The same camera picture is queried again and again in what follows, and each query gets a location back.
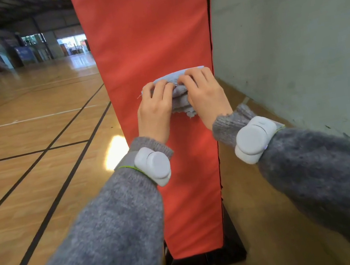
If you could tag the person's right hand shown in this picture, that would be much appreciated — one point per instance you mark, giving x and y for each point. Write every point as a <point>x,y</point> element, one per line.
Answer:
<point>208,101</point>

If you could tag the person's left hand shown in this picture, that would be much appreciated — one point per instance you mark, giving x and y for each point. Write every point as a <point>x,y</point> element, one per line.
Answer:
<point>154,117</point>

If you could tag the person's left fingers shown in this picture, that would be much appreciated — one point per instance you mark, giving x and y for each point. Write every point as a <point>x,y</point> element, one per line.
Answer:
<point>158,91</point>

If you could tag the person's right fingers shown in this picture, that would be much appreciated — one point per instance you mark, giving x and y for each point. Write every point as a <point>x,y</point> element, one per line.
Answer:
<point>197,77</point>

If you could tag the grey-blue cleaning cloth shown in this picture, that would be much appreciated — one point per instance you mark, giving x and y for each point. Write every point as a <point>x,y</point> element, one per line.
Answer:
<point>180,99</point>

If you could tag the person's left forearm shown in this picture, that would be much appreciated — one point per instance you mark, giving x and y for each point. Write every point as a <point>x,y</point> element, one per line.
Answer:
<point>113,241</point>

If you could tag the person's right forearm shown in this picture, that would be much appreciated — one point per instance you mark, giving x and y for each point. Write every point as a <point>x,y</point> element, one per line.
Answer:
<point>329,178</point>

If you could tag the white wrist tracker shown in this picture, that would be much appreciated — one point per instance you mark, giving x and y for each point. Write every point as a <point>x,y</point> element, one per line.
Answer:
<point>155,165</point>
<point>254,139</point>

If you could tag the glass entrance door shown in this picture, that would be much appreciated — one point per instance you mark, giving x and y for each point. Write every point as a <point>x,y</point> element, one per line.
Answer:
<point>73,44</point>

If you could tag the blue standing banner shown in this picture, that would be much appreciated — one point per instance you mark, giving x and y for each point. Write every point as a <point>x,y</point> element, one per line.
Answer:
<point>25,55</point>

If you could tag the red padded post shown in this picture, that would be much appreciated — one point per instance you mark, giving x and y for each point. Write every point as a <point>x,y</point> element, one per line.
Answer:
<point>145,35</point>

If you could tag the high wall window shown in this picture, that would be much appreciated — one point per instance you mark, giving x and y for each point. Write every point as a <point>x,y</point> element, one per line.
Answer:
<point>33,39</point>

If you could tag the black post base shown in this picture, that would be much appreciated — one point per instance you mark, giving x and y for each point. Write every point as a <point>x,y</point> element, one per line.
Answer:
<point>216,259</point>

